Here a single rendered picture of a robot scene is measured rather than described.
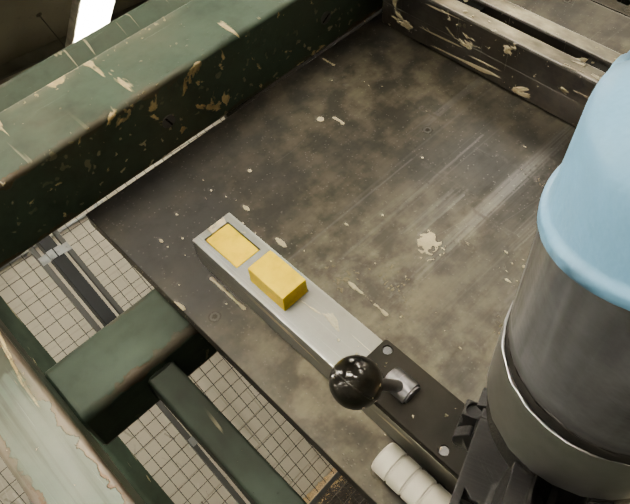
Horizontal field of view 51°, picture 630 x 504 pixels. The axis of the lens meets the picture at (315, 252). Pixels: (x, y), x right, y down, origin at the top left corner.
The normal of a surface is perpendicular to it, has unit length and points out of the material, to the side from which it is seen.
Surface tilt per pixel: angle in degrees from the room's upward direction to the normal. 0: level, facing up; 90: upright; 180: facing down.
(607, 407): 97
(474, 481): 59
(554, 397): 88
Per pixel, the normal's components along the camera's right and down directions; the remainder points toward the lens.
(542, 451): -0.69, 0.61
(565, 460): -0.52, 0.71
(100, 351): -0.07, -0.58
